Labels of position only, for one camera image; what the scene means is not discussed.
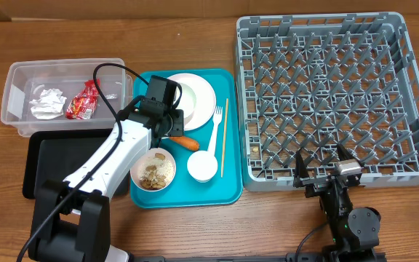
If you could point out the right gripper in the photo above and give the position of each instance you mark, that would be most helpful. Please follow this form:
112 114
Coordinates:
319 183

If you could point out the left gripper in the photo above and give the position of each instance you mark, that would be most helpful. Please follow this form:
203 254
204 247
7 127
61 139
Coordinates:
179 127

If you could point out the pink bowl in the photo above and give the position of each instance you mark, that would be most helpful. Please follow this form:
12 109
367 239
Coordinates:
134 171

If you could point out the peanut shells and rice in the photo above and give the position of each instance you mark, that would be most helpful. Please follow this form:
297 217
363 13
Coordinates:
156 172

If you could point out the red snack wrapper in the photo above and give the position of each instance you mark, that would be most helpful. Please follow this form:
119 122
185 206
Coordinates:
84 104

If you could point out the white napkin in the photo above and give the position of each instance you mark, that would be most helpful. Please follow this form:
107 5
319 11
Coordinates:
49 105

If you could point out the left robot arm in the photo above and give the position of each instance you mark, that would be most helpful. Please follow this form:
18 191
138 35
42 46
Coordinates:
71 218

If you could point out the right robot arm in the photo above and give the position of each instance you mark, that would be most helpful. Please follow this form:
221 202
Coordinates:
354 230

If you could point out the grey dishwasher rack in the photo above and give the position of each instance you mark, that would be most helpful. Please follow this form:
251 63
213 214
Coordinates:
310 82

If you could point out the orange carrot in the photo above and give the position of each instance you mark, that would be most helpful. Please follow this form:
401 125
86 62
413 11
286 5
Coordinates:
189 143

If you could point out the white round plate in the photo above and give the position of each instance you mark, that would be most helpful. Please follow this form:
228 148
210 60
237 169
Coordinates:
198 100

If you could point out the white plastic fork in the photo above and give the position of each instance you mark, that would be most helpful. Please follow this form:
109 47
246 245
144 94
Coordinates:
216 119

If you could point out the white cup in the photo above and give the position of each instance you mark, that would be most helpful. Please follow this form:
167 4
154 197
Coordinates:
202 166

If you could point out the wooden chopstick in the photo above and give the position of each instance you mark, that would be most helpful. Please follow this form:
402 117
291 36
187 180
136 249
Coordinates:
223 155

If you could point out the teal serving tray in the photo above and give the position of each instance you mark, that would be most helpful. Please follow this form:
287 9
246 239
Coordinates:
185 191

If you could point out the clear plastic bin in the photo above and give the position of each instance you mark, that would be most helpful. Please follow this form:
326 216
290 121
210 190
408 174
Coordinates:
27 80

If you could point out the black tray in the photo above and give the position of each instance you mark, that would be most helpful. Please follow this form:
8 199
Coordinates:
53 155

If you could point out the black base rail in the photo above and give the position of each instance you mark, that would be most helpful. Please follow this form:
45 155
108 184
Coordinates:
231 259

